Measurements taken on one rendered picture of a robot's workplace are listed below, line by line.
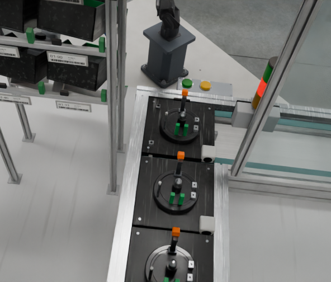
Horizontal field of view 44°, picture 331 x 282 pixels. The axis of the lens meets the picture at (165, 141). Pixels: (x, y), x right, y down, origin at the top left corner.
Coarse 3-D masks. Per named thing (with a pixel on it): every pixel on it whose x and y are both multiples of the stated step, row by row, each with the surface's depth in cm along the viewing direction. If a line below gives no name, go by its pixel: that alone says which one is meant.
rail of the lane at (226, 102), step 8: (136, 88) 152; (144, 88) 152; (152, 88) 152; (160, 88) 153; (152, 96) 150; (160, 96) 150; (168, 96) 151; (176, 96) 151; (192, 96) 153; (200, 96) 152; (208, 96) 153; (216, 96) 153; (224, 96) 154; (208, 104) 151; (216, 104) 151; (224, 104) 151; (232, 104) 152
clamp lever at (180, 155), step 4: (180, 152) 124; (184, 152) 124; (180, 156) 123; (184, 156) 123; (180, 160) 123; (180, 164) 125; (176, 168) 126; (180, 168) 126; (176, 172) 127; (180, 172) 127
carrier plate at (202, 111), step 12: (168, 108) 146; (192, 108) 147; (204, 108) 148; (156, 120) 143; (204, 120) 145; (144, 132) 139; (156, 132) 140; (204, 132) 142; (144, 144) 136; (156, 144) 137; (168, 144) 137; (180, 144) 138; (192, 144) 138; (204, 144) 139; (156, 156) 136; (168, 156) 135; (192, 156) 135
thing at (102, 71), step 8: (88, 56) 123; (96, 56) 124; (48, 64) 102; (56, 64) 102; (64, 64) 101; (72, 64) 101; (88, 64) 100; (96, 64) 100; (104, 64) 104; (48, 72) 103; (56, 72) 103; (64, 72) 102; (72, 72) 102; (80, 72) 102; (88, 72) 101; (96, 72) 101; (104, 72) 106; (56, 80) 104; (64, 80) 103; (72, 80) 103; (80, 80) 102; (88, 80) 102; (96, 80) 102; (104, 80) 108; (88, 88) 103; (96, 88) 103
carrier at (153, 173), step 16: (144, 160) 133; (160, 160) 133; (176, 160) 134; (144, 176) 129; (160, 176) 127; (176, 176) 127; (192, 176) 131; (208, 176) 131; (144, 192) 126; (160, 192) 124; (176, 192) 124; (192, 192) 123; (208, 192) 128; (144, 208) 123; (160, 208) 123; (176, 208) 122; (192, 208) 124; (208, 208) 125; (144, 224) 120; (160, 224) 120; (176, 224) 121; (192, 224) 121; (208, 224) 120
